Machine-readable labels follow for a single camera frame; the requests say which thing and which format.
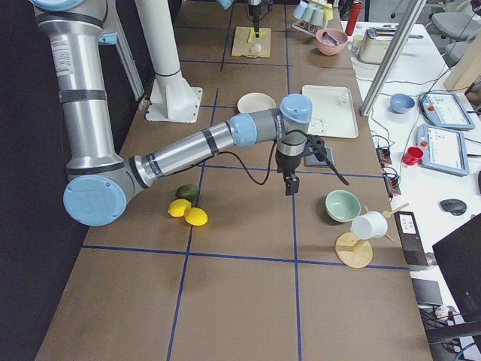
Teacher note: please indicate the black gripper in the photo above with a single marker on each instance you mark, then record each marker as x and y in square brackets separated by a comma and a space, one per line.
[288, 162]
[255, 10]

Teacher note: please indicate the beige round plate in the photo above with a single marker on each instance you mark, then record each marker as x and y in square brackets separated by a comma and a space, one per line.
[254, 102]

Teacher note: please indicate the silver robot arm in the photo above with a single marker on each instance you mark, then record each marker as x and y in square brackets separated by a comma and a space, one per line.
[100, 182]
[225, 4]

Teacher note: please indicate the white bear serving tray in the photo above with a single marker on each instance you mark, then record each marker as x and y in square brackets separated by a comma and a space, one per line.
[333, 113]

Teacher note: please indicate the wooden cutting board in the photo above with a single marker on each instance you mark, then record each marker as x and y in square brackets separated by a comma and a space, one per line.
[241, 48]

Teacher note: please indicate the metal cup rack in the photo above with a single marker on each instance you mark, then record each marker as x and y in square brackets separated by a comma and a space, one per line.
[306, 28]

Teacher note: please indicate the pastel cups on rack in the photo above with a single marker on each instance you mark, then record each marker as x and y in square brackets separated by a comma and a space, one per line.
[317, 13]

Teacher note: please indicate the mint green bowl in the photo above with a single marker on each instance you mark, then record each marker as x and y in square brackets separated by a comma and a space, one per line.
[342, 206]

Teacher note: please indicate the pink bowl with ice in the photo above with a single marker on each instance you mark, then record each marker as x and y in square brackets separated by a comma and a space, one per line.
[325, 47]

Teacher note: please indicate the white mug on stand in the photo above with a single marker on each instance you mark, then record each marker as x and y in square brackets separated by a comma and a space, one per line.
[369, 225]

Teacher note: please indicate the wooden mug tree stand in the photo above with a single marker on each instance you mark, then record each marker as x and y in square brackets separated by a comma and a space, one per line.
[355, 252]

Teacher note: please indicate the green avocado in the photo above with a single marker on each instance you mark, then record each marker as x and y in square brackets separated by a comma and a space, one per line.
[188, 192]

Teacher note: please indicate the red bottle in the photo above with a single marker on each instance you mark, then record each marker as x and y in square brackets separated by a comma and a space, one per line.
[354, 12]

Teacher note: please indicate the yellow lemon lower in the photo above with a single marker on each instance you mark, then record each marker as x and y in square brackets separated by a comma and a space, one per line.
[196, 216]

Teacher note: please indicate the yellow lemon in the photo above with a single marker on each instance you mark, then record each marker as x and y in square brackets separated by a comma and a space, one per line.
[179, 207]
[196, 216]

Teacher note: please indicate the yellow lemon upper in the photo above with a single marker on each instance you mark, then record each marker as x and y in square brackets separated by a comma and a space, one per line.
[179, 207]

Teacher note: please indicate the white toaster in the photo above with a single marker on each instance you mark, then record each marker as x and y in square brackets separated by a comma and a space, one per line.
[375, 44]

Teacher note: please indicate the red cup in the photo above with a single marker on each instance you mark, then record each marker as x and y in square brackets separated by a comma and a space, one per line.
[412, 155]

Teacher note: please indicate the blue bowl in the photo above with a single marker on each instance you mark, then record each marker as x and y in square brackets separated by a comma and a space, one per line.
[401, 103]

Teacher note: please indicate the black box with label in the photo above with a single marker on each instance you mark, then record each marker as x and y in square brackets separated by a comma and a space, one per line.
[411, 243]

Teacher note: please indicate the teach pendant near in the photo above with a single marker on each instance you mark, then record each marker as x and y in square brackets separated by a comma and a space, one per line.
[444, 150]

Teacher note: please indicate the teach pendant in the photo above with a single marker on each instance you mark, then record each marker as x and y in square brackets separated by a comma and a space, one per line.
[444, 150]
[444, 109]

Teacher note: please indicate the teach pendant far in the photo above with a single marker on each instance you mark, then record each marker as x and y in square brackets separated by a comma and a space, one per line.
[444, 109]

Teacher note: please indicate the black computer mouse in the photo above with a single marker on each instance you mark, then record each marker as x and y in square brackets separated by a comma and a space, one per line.
[455, 207]

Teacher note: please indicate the black monitor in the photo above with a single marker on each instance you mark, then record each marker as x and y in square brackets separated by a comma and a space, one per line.
[458, 257]

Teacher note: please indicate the yellow-green knife handle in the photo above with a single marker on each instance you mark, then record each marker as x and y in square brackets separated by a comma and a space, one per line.
[254, 36]

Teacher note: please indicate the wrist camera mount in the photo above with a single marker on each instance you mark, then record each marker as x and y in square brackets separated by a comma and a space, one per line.
[315, 146]

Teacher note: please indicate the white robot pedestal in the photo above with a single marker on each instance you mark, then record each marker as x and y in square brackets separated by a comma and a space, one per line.
[172, 99]

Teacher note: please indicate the aluminium frame post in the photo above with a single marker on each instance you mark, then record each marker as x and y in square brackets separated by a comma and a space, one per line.
[394, 50]

